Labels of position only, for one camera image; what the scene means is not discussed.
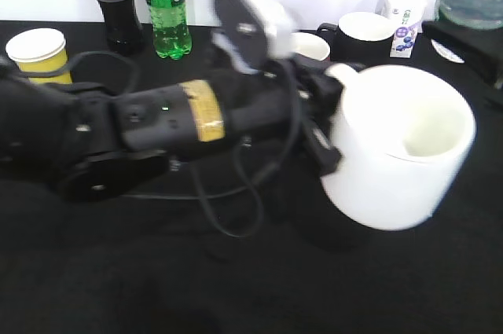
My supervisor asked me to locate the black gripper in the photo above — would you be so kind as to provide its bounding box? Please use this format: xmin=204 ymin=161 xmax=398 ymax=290
xmin=274 ymin=54 xmax=343 ymax=175

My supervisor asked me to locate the white ceramic mug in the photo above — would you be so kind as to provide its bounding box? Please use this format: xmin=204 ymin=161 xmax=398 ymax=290
xmin=321 ymin=64 xmax=476 ymax=231

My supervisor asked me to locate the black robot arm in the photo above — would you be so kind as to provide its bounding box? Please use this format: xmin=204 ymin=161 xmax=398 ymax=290
xmin=1 ymin=56 xmax=343 ymax=202

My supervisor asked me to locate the yellow paper cup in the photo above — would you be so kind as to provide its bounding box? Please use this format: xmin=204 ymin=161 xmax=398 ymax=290
xmin=6 ymin=28 xmax=68 ymax=72

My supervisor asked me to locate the red ceramic mug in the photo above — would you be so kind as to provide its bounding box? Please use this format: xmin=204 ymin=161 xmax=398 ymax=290
xmin=292 ymin=32 xmax=331 ymax=61

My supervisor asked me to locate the black ceramic mug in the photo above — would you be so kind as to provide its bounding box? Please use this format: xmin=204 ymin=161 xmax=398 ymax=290
xmin=315 ymin=12 xmax=395 ymax=67

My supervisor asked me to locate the white milk carton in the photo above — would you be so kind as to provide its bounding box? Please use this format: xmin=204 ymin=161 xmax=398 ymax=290
xmin=381 ymin=0 xmax=427 ymax=58

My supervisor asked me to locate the black tablecloth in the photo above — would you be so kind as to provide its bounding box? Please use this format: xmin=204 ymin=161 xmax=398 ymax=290
xmin=1 ymin=42 xmax=502 ymax=333

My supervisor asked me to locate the green soda bottle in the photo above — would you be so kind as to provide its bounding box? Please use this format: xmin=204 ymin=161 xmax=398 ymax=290
xmin=146 ymin=0 xmax=193 ymax=60

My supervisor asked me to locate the cola bottle red label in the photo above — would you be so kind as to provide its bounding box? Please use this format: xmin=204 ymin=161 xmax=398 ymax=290
xmin=97 ymin=0 xmax=144 ymax=56

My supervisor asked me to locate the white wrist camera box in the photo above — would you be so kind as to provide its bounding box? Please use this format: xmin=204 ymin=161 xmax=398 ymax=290
xmin=211 ymin=0 xmax=296 ymax=75

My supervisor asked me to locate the black cable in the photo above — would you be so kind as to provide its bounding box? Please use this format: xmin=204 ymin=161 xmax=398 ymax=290
xmin=58 ymin=50 xmax=303 ymax=239

